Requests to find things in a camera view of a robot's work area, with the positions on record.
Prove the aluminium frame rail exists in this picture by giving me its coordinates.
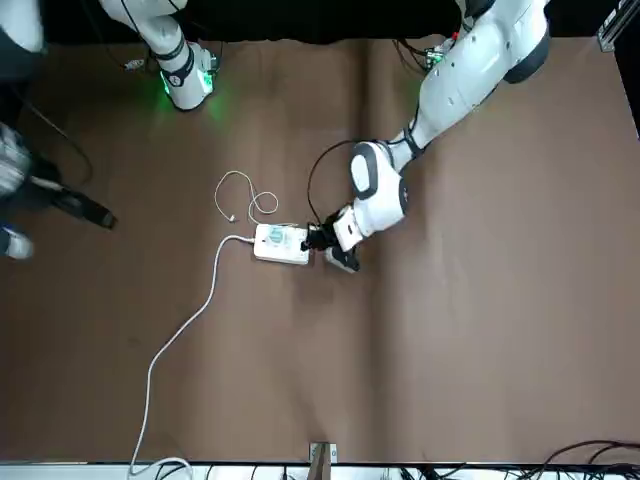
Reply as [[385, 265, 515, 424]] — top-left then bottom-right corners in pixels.
[[597, 0, 640, 51]]

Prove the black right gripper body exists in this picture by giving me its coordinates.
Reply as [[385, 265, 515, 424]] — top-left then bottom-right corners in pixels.
[[28, 167, 69, 201]]

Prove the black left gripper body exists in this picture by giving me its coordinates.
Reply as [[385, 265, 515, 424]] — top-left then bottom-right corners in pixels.
[[312, 215, 341, 251]]

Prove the thin white charger cable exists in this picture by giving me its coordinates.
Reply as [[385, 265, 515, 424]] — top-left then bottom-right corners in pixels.
[[213, 169, 301, 229]]

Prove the long black desk cable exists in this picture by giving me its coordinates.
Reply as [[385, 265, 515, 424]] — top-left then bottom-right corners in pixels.
[[542, 438, 640, 480]]

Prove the aluminium post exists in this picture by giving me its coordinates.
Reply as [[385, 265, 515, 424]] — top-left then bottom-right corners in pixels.
[[308, 440, 339, 480]]

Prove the thick white power strip cord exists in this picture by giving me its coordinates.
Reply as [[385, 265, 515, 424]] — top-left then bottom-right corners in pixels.
[[127, 234, 257, 480]]

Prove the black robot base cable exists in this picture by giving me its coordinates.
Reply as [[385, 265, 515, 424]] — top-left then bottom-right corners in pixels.
[[392, 37, 439, 76]]

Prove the white power strip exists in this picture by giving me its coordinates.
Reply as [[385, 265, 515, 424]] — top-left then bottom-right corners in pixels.
[[252, 222, 313, 267]]

